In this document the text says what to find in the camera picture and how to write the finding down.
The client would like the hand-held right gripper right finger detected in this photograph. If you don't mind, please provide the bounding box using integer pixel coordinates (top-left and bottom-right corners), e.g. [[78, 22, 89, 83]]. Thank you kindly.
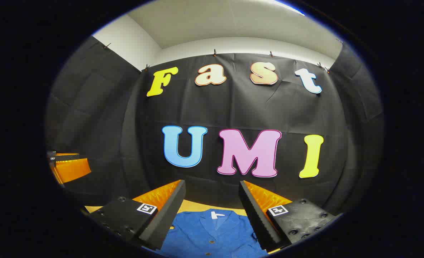
[[238, 180, 343, 253]]

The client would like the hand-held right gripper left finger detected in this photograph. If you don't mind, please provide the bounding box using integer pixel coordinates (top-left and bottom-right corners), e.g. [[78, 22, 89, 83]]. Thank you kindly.
[[85, 179, 186, 250]]

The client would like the blue shirt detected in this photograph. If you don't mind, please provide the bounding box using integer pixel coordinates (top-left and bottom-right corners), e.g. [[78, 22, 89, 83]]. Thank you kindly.
[[151, 209, 270, 258]]

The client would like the black backdrop cloth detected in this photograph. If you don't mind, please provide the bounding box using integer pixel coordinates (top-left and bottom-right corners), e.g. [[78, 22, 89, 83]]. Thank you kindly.
[[45, 36, 384, 215]]

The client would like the row of cloth clips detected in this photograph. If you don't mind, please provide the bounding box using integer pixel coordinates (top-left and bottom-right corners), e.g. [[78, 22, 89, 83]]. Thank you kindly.
[[104, 39, 343, 72]]

